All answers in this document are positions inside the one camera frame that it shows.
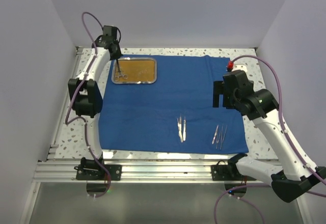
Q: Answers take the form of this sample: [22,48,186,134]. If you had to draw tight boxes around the purple cable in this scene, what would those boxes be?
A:
[65,12,113,199]
[213,55,326,224]

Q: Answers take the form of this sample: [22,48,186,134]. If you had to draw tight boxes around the steel ring-handled scissors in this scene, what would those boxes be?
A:
[114,60,128,82]

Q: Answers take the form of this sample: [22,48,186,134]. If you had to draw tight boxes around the aluminium front rail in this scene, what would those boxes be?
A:
[33,157,301,184]

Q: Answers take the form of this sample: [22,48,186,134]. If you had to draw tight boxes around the aluminium rail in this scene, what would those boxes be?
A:
[46,47,84,161]
[33,157,301,184]

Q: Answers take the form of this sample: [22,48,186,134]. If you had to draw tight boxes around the blue surgical cloth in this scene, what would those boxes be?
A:
[99,55,249,154]

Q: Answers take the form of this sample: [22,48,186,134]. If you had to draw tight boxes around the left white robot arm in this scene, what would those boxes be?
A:
[65,25,122,182]

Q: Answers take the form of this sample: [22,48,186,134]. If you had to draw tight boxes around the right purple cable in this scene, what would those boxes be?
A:
[213,55,326,224]

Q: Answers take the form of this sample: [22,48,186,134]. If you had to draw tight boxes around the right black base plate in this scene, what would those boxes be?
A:
[210,160,256,181]

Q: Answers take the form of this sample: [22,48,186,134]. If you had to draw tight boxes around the long steel scalpel handle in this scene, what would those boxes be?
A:
[182,117,186,142]

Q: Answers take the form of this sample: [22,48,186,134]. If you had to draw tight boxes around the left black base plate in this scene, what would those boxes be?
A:
[74,164,122,181]

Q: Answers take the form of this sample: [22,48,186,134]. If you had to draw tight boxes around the steel forceps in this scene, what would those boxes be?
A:
[177,117,183,143]

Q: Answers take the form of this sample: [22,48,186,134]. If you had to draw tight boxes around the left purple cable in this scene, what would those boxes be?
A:
[65,12,113,199]

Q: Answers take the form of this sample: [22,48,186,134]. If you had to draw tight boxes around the steel instrument tray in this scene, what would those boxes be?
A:
[112,57,157,85]

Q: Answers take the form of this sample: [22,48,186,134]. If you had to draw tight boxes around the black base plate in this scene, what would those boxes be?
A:
[210,160,256,181]
[74,164,122,181]

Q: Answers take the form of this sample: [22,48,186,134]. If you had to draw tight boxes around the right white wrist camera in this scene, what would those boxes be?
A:
[226,61,248,72]

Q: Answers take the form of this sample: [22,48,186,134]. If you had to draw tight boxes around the aluminium left side rail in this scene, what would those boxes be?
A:
[46,47,84,161]

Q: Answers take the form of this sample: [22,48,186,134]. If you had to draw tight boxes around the thin steel tweezers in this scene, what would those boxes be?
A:
[216,130,223,149]
[220,125,227,150]

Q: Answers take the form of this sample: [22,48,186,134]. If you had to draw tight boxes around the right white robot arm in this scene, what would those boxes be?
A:
[211,70,325,203]

